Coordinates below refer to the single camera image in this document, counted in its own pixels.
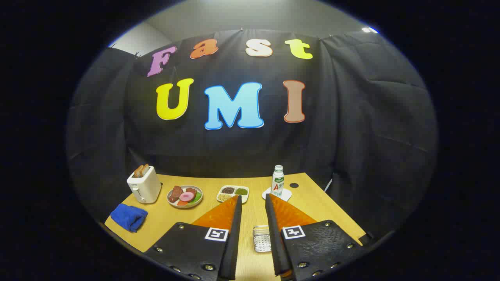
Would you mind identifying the white drink bottle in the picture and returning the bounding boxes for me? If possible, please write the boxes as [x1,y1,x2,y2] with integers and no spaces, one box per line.
[271,165,285,197]

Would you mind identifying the round grey food plate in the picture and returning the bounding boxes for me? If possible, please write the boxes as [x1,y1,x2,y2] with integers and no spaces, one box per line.
[167,185,204,209]

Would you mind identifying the white toaster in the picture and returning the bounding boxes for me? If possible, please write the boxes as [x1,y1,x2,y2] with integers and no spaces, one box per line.
[127,166,163,204]

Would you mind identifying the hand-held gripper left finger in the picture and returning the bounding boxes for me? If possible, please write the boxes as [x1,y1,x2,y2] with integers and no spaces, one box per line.
[144,195,243,281]

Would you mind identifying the metal wire basket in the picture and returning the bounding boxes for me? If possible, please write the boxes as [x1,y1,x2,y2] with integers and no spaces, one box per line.
[252,225,272,253]

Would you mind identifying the white square coaster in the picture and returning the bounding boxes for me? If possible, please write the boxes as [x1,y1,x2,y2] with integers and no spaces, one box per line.
[262,188,292,202]

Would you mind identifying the blue folded cloth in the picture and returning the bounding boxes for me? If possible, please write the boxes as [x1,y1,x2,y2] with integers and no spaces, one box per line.
[110,203,148,233]

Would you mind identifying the white divided tray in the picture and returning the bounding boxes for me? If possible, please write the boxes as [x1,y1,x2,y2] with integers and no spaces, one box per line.
[216,185,250,204]

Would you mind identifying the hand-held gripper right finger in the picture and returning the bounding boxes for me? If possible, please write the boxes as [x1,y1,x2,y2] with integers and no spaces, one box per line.
[265,194,370,281]

